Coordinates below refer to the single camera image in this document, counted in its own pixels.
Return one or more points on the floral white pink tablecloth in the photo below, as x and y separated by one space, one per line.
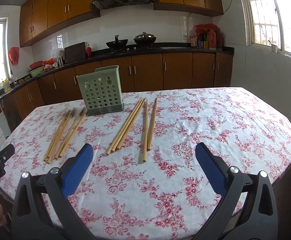
168 196

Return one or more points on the black countertop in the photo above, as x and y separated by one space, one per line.
131 50

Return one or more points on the brown upper kitchen cabinets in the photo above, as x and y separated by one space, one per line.
40 18

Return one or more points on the brown kitchen cabinets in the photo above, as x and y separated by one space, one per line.
40 18
138 73

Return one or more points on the green perforated utensil holder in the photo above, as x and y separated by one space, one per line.
101 90

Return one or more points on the brown lower kitchen cabinets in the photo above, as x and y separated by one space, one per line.
138 73

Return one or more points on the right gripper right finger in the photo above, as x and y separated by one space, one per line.
258 218

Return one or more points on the green basin with red bowl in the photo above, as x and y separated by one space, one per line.
36 68

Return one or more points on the dark cutting board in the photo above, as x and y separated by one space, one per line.
75 52

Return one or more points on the red plastic bag hanging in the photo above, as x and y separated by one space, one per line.
14 54

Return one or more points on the red bottle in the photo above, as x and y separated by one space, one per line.
88 50

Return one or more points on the red bag with condiments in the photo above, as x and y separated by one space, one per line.
207 37

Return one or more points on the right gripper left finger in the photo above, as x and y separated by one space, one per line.
41 208

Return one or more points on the black wok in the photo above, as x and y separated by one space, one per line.
117 44

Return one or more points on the yellow detergent bottle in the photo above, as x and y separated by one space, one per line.
6 85

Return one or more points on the lidded dark wok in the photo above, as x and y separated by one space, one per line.
145 39

